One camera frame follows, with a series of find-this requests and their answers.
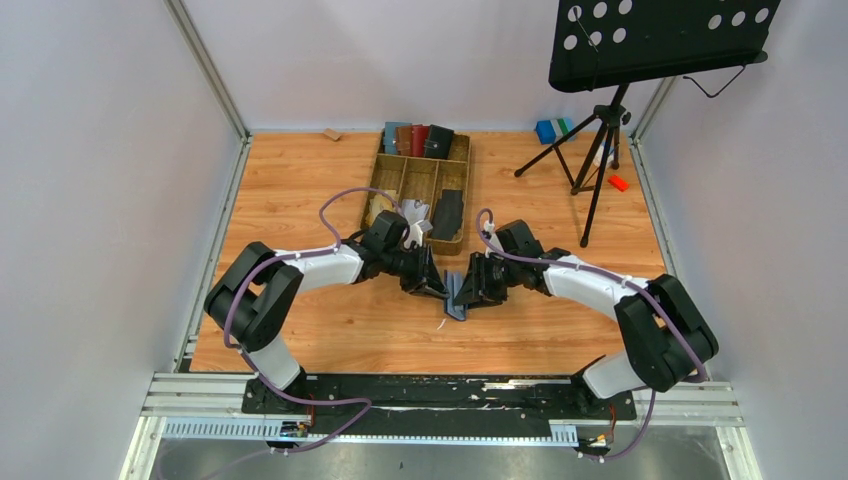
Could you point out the dark blue card holder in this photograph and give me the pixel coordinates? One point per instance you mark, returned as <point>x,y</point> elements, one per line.
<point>453,281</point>

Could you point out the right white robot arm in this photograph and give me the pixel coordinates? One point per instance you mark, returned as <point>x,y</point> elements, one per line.
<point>666,338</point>

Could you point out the red card holder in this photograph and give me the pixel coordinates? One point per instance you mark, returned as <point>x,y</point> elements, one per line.
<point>419,135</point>

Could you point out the blue green block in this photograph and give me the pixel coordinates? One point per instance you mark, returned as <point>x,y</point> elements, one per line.
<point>552,130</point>

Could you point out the black music stand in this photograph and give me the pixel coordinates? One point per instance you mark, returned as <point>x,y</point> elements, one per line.
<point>599,44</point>

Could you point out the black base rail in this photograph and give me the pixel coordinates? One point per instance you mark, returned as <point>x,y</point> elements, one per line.
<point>552,397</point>

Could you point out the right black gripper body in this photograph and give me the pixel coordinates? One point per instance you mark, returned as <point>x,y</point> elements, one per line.
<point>479,278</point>

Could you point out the small wooden block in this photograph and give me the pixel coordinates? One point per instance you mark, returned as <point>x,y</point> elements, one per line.
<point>332,134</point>

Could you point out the teal card holder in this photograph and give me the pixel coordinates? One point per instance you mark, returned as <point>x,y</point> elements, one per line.
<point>389,136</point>

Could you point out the white cards pile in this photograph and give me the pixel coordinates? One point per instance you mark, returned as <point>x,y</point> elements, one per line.
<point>416,213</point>

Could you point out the white slotted cable duct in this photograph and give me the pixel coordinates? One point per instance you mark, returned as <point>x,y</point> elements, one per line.
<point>487,428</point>

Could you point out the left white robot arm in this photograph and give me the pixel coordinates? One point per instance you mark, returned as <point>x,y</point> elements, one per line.
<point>254,296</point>

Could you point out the brown card holder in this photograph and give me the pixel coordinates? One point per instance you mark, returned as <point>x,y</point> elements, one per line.
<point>403,140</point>

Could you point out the red block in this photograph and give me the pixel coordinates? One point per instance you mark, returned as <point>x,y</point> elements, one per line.
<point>618,183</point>

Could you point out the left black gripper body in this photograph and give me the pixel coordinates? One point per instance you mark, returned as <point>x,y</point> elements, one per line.
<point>424,270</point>

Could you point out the woven wicker tray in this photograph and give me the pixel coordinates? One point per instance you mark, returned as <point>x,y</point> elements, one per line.
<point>426,179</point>

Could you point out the black card holder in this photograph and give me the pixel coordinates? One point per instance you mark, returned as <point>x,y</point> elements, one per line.
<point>438,142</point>

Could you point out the gold cards pile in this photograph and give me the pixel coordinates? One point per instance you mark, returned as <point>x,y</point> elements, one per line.
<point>379,203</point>

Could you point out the black cards pile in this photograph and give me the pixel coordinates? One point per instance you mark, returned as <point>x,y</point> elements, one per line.
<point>448,215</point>

